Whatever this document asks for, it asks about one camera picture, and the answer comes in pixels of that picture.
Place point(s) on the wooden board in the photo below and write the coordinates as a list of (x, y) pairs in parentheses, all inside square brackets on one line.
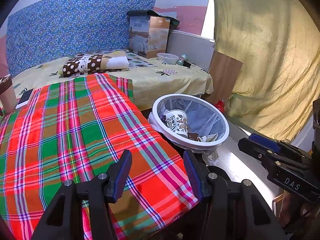
[(225, 75)]

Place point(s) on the red detergent bottle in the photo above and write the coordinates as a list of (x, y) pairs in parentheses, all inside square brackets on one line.
[(220, 104)]

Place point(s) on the yellow fruit print bedsheet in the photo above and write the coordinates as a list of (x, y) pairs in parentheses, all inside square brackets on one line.
[(162, 82)]

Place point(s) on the black face mask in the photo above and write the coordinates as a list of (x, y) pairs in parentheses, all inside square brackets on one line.
[(187, 64)]

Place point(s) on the brown drink carton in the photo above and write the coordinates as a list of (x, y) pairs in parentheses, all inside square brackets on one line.
[(192, 135)]

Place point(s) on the yellow curtain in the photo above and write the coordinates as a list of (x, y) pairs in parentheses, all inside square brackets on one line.
[(262, 55)]

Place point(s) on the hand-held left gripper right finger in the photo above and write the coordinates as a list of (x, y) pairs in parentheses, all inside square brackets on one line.
[(193, 177)]

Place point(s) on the black bag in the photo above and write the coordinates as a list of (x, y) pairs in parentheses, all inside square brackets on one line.
[(140, 13)]

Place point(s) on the patterned paper cup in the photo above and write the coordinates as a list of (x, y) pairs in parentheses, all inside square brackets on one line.
[(177, 122)]

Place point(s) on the clear plastic bin liner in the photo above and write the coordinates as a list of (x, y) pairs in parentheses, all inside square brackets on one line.
[(207, 120)]

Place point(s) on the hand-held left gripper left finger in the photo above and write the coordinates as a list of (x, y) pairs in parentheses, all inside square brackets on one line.
[(122, 177)]

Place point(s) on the white round trash bin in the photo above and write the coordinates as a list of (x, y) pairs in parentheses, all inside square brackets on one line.
[(195, 146)]

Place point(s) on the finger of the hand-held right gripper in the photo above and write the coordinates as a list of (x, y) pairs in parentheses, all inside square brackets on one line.
[(252, 147), (265, 140)]

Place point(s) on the red green plaid blanket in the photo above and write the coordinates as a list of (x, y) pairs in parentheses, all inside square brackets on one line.
[(75, 130)]

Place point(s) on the fruit print pillow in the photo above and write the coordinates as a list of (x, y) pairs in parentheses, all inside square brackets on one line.
[(140, 61)]

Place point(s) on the brown polka dot pillow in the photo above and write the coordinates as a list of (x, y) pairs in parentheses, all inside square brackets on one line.
[(80, 65)]

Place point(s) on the white plastic bowl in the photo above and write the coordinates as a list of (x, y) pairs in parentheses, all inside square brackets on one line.
[(167, 58)]

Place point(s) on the small green bottle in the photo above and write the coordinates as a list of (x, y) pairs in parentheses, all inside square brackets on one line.
[(181, 60)]

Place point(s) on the blue floral headboard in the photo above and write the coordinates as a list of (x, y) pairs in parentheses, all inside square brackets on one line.
[(75, 25)]

